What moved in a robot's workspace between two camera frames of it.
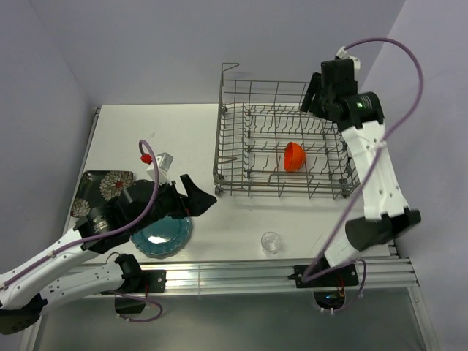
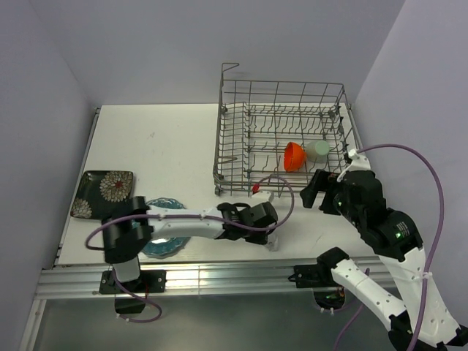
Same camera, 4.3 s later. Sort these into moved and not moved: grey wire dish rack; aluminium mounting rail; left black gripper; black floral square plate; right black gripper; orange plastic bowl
Moved: left black gripper; right black gripper
Not moved: aluminium mounting rail; black floral square plate; grey wire dish rack; orange plastic bowl
